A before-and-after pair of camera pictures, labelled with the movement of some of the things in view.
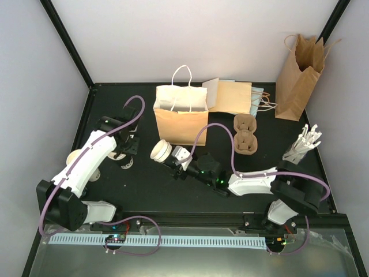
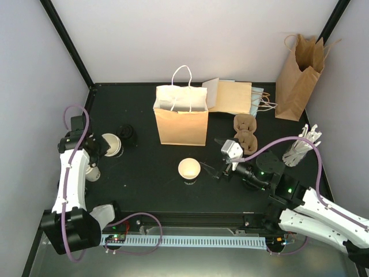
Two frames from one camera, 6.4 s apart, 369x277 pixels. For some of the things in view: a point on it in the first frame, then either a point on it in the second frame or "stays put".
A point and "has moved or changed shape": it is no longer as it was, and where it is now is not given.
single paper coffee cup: [116, 156] has moved or changed shape
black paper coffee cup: [161, 151] has moved or changed shape
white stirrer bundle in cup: [305, 141] stays put
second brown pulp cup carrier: [245, 140] stays put
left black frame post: [68, 41] stays put
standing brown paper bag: [298, 75] stays put
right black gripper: [174, 172] → [226, 171]
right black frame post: [338, 12] stays put
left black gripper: [134, 149] → [105, 146]
